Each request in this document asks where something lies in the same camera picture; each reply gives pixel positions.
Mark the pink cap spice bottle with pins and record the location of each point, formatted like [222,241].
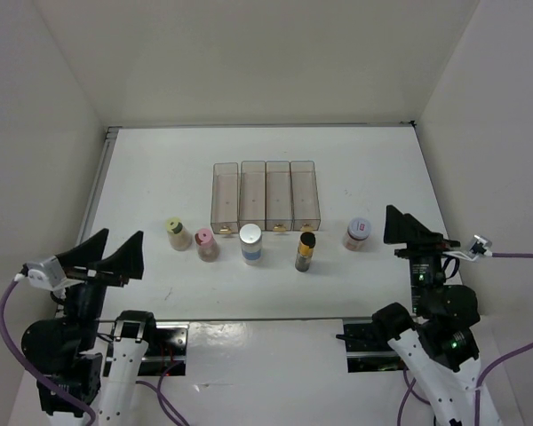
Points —
[206,245]

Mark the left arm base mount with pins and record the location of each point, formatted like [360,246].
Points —
[169,350]

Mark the white blue cylindrical shaker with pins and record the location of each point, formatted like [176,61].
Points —
[250,237]

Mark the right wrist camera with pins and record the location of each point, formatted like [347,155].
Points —
[478,248]

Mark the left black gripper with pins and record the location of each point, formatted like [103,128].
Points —
[125,262]

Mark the red label spice jar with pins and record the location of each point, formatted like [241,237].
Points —
[357,232]

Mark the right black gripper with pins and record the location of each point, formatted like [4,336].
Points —
[420,240]

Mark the yellow cap spice bottle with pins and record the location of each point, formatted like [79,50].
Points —
[178,235]

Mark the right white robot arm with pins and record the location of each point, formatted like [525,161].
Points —
[434,339]

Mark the black gold pepper grinder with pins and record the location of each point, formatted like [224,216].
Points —
[306,245]

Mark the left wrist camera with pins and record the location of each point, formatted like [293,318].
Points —
[46,274]

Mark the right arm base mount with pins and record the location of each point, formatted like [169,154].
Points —
[365,351]

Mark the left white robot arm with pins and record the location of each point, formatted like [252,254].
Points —
[77,386]

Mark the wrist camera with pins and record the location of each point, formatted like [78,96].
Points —
[46,274]
[478,248]

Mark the clear organizer bin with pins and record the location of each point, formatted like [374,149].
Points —
[278,193]
[306,208]
[252,196]
[225,198]

